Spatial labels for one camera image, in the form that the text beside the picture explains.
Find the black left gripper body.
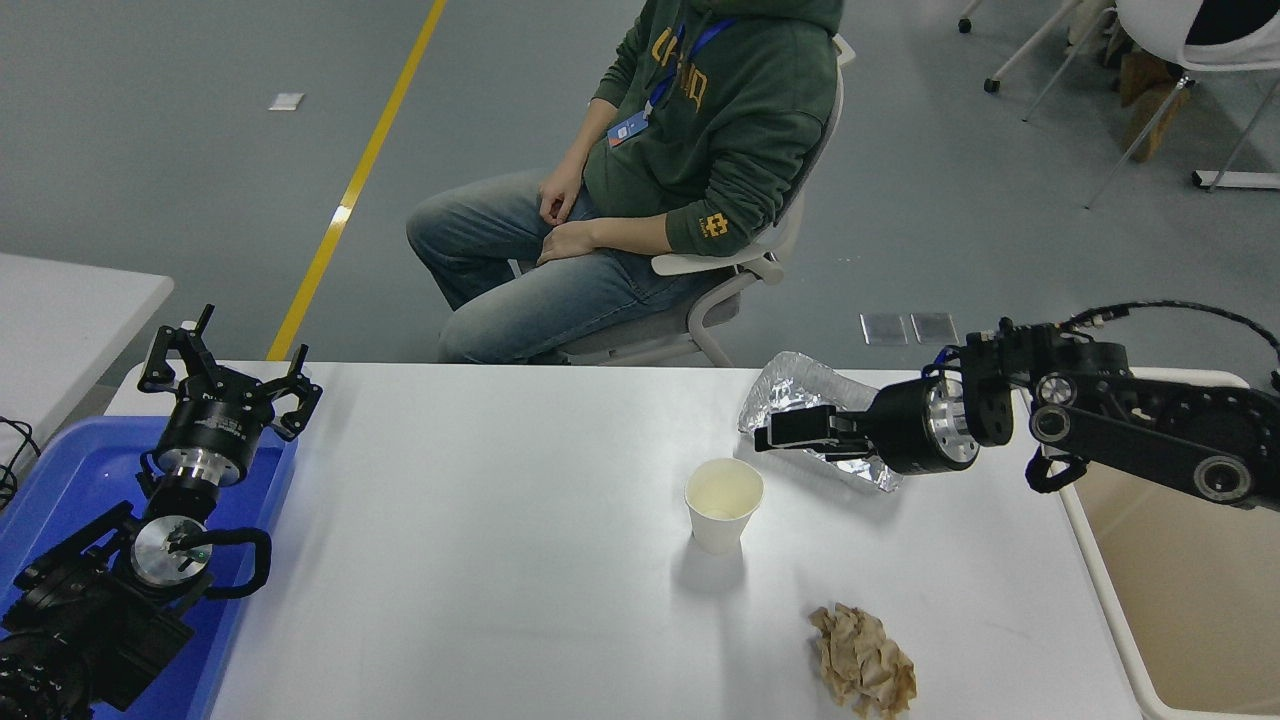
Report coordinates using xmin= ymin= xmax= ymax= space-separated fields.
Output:
xmin=157 ymin=388 xmax=267 ymax=467

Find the tan paper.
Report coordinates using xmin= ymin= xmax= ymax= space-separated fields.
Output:
xmin=808 ymin=603 xmax=918 ymax=719

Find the white shell chair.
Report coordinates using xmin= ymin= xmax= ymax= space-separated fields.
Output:
xmin=1020 ymin=0 xmax=1280 ymax=209

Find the white floor bar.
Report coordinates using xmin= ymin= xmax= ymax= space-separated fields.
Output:
xmin=1192 ymin=168 xmax=1280 ymax=191

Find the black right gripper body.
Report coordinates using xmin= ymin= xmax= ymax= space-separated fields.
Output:
xmin=865 ymin=377 xmax=948 ymax=477

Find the white side table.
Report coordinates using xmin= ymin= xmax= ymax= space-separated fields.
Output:
xmin=0 ymin=253 xmax=177 ymax=471

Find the large pale plastic bin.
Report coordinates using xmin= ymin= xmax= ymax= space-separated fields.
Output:
xmin=1020 ymin=368 xmax=1280 ymax=720

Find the blue lanyard with badge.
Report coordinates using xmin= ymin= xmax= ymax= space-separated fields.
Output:
xmin=607 ymin=18 xmax=736 ymax=149

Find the blue plastic tray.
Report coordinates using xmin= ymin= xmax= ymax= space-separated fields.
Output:
xmin=0 ymin=414 xmax=301 ymax=720

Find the person's right hand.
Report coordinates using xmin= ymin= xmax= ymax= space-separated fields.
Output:
xmin=538 ymin=167 xmax=585 ymax=227

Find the silver foil tray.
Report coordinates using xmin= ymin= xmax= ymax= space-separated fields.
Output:
xmin=738 ymin=351 xmax=906 ymax=495

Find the black cable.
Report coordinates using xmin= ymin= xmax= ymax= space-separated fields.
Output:
xmin=0 ymin=413 xmax=43 ymax=513

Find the white paper cup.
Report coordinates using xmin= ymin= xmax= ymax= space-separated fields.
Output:
xmin=684 ymin=458 xmax=766 ymax=556

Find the person's left hand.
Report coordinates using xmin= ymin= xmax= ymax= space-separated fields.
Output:
xmin=536 ymin=220 xmax=602 ymax=268

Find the grey white office chair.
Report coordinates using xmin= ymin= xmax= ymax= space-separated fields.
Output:
xmin=510 ymin=35 xmax=859 ymax=369

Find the white rolling table frame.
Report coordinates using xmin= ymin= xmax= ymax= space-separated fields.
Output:
xmin=957 ymin=0 xmax=1086 ymax=95

